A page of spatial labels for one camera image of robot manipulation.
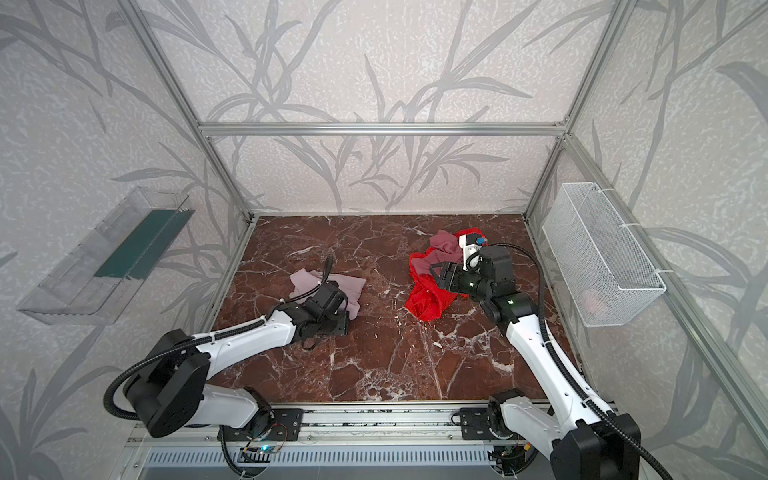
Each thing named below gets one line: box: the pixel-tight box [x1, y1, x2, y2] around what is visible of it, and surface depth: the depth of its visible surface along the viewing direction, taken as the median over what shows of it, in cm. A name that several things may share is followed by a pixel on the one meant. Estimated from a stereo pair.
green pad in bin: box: [94, 208, 196, 280], surface depth 68 cm
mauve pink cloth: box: [412, 230, 463, 274], surface depth 101 cm
